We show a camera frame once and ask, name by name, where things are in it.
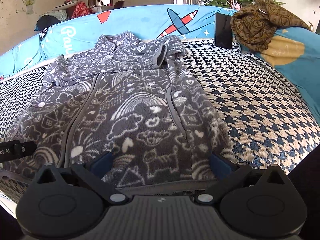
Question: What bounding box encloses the blue printed sofa cover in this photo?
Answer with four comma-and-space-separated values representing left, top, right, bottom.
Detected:
0, 4, 320, 120

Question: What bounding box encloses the dark blue pillow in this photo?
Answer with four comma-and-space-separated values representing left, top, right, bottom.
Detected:
34, 15, 62, 32

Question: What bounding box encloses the grey printed fleece garment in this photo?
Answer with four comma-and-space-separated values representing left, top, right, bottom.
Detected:
2, 30, 235, 188

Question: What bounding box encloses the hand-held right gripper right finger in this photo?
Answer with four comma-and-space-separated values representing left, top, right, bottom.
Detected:
195, 152, 290, 204

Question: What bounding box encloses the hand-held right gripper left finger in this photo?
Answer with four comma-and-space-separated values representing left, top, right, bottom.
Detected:
32, 151, 129, 205

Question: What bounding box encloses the brown patterned scarf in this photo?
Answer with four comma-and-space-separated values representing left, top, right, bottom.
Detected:
230, 0, 312, 53

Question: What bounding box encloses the red floral cloth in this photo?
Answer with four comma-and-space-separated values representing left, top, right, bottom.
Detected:
71, 1, 95, 19

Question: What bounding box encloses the black smartphone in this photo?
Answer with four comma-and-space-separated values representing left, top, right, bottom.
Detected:
215, 12, 233, 49

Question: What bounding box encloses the lavender pot wall decal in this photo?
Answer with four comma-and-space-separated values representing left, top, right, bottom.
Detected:
22, 0, 35, 14

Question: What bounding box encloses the houndstooth sofa seat cushion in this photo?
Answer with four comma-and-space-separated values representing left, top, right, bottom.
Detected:
0, 36, 320, 203

